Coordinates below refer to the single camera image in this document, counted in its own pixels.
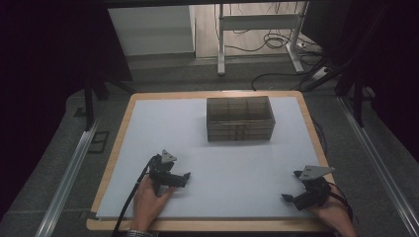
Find silver bracelet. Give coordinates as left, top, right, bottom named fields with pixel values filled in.
left=126, top=229, right=156, bottom=237

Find black floor cables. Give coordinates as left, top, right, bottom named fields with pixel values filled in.
left=213, top=2, right=327, bottom=92

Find clear brown drawer organizer box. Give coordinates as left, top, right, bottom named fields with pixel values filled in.
left=206, top=95, right=277, bottom=143

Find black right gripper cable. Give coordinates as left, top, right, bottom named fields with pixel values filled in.
left=324, top=180, right=355, bottom=223

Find white cabinet panel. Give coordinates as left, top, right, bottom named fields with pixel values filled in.
left=108, top=4, right=196, bottom=57

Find aluminium rail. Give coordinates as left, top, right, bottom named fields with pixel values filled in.
left=34, top=120, right=101, bottom=237
left=337, top=96, right=419, bottom=237

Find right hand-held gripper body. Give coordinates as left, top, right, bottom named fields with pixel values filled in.
left=292, top=164, right=336, bottom=212

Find white metal desk frame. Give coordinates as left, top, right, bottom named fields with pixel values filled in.
left=216, top=1, right=310, bottom=77

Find black metal stand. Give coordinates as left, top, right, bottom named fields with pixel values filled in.
left=82, top=77, right=136, bottom=132
left=302, top=58, right=368, bottom=128

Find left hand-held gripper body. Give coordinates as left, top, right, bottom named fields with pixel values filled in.
left=147, top=149, right=186, bottom=198

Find black floor socket frame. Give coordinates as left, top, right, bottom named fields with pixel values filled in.
left=87, top=130, right=111, bottom=155

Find white power strip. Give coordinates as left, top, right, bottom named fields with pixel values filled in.
left=309, top=65, right=331, bottom=82

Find white table mat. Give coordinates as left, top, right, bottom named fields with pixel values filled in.
left=95, top=96, right=326, bottom=220

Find person's right hand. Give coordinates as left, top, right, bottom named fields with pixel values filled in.
left=308, top=197, right=359, bottom=237

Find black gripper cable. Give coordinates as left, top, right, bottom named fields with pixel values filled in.
left=111, top=154, right=158, bottom=237
left=324, top=180, right=355, bottom=223

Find person's left hand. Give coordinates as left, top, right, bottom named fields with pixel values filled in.
left=129, top=179, right=177, bottom=233

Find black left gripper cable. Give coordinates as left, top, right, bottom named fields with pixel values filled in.
left=111, top=154, right=158, bottom=237

